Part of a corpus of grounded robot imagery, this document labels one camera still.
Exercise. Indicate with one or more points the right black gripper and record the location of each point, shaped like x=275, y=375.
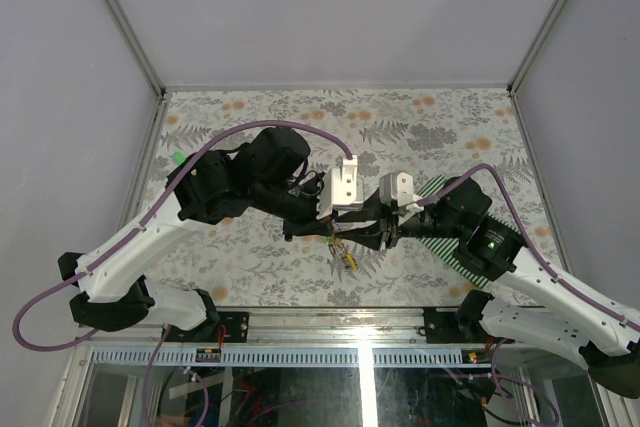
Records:
x=372, y=236

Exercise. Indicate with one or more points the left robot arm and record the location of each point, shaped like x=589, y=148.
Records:
x=211, y=186

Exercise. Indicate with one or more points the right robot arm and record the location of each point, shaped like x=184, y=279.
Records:
x=615, y=369

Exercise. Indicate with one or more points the green striped cloth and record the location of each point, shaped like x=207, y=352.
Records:
x=477, y=245

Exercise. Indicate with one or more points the green tag key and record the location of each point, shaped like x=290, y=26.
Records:
x=178, y=158

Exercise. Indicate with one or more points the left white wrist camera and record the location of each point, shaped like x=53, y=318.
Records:
x=342, y=190

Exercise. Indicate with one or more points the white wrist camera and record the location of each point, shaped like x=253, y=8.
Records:
x=396, y=190
x=342, y=190

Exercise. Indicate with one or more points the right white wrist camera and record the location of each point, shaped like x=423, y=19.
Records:
x=396, y=190

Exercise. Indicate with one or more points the aluminium front rail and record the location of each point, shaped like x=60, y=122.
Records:
x=330, y=324

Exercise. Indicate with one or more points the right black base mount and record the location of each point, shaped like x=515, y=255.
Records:
x=459, y=326

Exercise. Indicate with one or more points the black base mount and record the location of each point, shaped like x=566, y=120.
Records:
x=232, y=327
x=459, y=326

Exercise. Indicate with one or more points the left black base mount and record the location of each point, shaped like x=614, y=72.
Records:
x=232, y=327

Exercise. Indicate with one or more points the blue slotted cable duct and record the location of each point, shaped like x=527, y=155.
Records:
x=279, y=357

